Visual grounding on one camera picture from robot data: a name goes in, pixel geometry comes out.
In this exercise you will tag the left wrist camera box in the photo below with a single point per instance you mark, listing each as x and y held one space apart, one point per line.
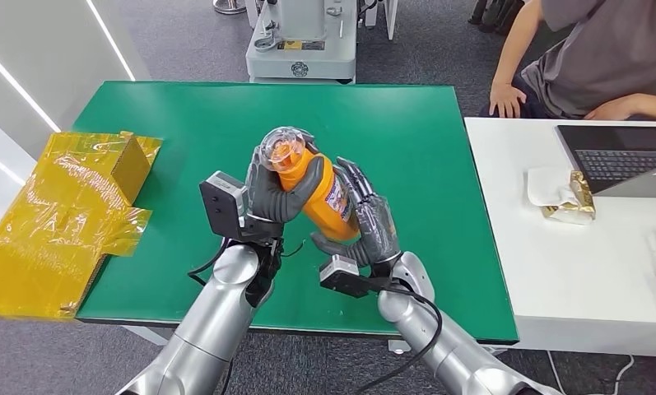
221 204

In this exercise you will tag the white desk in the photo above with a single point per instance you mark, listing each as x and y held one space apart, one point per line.
578 272

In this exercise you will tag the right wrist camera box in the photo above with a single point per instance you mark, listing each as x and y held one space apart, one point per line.
338 270

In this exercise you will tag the person's right hand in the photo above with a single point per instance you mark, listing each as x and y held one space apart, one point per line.
506 101

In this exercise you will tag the person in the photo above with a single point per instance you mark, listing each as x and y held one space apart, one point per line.
605 49

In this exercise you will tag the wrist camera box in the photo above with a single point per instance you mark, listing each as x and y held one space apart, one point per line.
338 270
221 204

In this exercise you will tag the chrome stand base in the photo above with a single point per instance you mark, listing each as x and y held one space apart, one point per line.
228 6

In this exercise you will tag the green table mat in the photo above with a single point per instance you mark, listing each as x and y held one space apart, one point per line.
196 120

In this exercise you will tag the white paper napkin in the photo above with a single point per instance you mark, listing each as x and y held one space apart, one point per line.
545 185

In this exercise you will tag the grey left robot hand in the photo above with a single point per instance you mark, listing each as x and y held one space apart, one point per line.
273 202

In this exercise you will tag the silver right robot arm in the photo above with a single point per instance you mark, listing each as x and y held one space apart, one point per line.
447 349

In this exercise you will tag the black chair base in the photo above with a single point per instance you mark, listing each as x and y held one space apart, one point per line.
488 13

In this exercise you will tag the person's right forearm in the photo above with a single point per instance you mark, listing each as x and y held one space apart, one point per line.
515 49

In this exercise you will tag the orange detergent bottle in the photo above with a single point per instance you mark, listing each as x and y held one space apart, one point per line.
319 210

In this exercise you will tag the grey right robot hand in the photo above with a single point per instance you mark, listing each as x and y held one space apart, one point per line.
376 229

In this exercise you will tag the yellow taped cardboard box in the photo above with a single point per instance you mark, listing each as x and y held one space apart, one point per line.
49 229

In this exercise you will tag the person's hand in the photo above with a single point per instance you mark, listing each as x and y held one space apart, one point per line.
614 108
506 101

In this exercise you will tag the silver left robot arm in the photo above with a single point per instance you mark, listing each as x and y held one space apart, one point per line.
218 321

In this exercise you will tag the dark grey laptop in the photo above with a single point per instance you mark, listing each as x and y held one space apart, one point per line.
616 158

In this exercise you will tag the gold foil wrapper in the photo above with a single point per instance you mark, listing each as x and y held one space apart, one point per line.
581 199

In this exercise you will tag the person's left hand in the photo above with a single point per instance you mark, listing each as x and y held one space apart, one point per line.
614 108

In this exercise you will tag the pale grey machine base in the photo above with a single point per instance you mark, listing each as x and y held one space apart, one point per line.
300 54

